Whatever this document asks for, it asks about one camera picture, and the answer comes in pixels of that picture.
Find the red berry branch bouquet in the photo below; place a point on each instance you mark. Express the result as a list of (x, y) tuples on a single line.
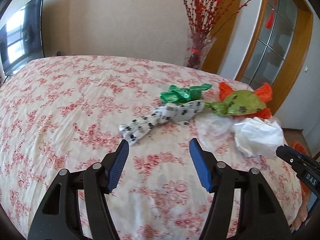
[(210, 5)]

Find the red Chinese knot ornament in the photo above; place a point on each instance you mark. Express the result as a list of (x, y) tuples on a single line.
[(269, 22)]

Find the frosted glass sliding door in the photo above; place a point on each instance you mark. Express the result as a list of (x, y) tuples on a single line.
[(272, 45)]

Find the black flat television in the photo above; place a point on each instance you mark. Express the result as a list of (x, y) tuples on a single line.
[(21, 38)]

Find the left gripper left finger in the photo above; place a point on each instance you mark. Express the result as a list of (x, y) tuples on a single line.
[(58, 215)]

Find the floral red white tablecloth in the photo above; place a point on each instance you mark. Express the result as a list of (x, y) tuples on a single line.
[(64, 112)]

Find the clear bubble wrap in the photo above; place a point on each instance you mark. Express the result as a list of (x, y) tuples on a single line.
[(213, 130)]

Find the person's right hand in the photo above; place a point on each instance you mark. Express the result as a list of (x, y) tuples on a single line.
[(303, 210)]

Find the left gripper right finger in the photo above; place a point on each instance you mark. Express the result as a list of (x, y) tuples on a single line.
[(260, 214)]

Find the clear glass vase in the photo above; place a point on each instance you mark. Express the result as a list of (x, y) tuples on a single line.
[(198, 47)]

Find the orange plastic bag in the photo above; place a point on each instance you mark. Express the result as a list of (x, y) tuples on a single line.
[(264, 93)]

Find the red plastic trash basket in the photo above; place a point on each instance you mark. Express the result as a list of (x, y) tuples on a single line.
[(299, 147)]

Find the white black-spotted plastic bag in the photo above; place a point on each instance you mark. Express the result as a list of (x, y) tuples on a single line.
[(179, 114)]

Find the dark green plastic bag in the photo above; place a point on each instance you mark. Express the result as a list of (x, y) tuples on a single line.
[(180, 96)]

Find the light green plastic bag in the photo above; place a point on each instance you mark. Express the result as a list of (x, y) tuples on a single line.
[(238, 103)]

